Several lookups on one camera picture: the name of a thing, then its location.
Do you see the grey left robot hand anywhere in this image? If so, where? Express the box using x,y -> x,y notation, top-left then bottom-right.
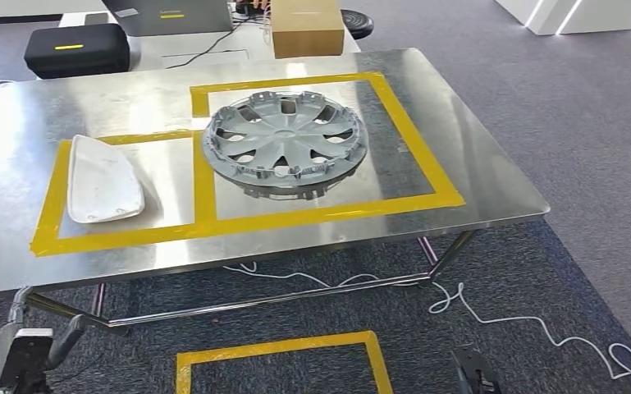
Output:
0,286 -> 89,382

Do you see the white plastic part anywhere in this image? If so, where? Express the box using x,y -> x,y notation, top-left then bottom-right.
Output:
66,134 -> 147,225

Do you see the yellow workbench tape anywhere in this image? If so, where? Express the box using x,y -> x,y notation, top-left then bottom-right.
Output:
30,71 -> 466,259

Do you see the stainless steel workbench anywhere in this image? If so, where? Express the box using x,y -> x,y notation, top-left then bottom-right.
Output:
0,48 -> 551,334

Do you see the black hard case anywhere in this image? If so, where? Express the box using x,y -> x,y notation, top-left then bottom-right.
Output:
24,23 -> 131,80

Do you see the yellow floor tape square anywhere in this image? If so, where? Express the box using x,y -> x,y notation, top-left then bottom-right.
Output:
175,330 -> 395,394

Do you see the grey wheel hubcap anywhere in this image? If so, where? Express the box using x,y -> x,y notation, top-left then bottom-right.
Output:
200,90 -> 371,190

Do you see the white desk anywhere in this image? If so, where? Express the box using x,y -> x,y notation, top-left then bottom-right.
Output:
57,0 -> 361,71

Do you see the cardboard box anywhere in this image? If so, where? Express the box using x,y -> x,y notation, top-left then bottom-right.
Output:
269,0 -> 345,59

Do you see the black desk cable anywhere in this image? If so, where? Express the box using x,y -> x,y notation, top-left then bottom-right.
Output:
165,16 -> 243,70

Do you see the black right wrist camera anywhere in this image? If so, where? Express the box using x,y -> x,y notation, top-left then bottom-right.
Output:
450,347 -> 502,394

